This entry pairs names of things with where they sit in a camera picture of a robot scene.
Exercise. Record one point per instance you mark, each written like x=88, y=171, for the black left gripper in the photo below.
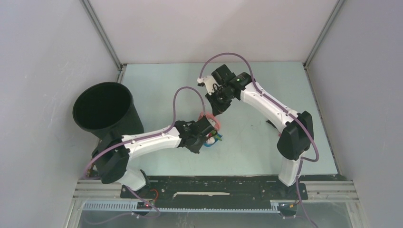
x=196, y=149

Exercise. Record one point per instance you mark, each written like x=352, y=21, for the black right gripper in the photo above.
x=218, y=108

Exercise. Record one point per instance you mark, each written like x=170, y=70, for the pink hand brush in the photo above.
x=212, y=119

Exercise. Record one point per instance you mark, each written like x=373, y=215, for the blue dustpan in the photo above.
x=207, y=144

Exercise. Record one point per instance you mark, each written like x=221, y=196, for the black paper scrap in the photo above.
x=269, y=122

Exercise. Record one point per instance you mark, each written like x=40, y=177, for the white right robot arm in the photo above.
x=295, y=129

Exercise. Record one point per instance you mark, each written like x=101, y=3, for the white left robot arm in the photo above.
x=112, y=162

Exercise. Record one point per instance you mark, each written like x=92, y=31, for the white paper scrap lower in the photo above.
x=211, y=140

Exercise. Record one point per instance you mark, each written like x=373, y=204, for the black plastic bin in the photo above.
x=107, y=110

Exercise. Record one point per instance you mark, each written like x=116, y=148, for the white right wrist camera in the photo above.
x=209, y=83

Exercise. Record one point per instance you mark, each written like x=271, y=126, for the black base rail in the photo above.
x=220, y=192

